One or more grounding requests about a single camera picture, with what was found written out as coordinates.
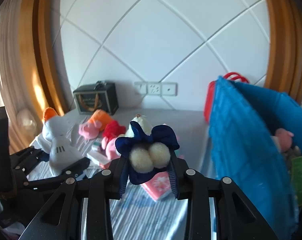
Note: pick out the cream plush toy navy bow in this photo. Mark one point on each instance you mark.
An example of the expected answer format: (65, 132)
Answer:
(151, 155)

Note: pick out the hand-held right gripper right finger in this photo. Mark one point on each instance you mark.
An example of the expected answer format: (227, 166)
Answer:
(172, 180)

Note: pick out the black gift box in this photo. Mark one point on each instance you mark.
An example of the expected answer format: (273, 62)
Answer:
(96, 100)

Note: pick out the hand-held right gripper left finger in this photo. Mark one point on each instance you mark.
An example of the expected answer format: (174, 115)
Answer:
(123, 183)

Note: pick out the pink pig plush red dress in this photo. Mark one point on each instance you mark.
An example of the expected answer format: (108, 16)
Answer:
(112, 136)

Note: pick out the blue plastic crate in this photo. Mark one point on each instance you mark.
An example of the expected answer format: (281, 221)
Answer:
(243, 140)

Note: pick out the white pink small box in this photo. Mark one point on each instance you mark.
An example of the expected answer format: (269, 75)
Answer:
(97, 158)

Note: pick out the wooden door frame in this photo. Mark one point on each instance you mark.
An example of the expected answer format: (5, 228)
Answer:
(282, 42)
(44, 55)

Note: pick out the grey striped desktop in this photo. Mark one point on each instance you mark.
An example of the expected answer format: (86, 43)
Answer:
(188, 132)

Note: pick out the white duck plush toy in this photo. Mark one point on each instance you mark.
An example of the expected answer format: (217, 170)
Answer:
(57, 140)

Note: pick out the clear plastic bag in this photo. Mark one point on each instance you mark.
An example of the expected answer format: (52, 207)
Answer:
(26, 118)

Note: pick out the pink pig plush orange dress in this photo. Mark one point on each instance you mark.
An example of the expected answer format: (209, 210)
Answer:
(97, 122)

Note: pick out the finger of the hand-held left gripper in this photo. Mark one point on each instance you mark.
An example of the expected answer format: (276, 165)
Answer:
(28, 158)
(71, 171)

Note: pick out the beige curtain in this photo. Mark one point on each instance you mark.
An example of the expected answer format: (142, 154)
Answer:
(6, 75)

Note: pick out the white wall socket panel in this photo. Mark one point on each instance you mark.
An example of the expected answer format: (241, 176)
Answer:
(154, 88)

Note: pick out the pink tissue packet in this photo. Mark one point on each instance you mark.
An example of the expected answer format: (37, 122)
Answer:
(159, 186)

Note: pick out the small pink plush toy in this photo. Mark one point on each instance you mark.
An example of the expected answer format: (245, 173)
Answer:
(282, 137)

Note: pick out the green packet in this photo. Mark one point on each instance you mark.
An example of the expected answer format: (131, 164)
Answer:
(298, 177)

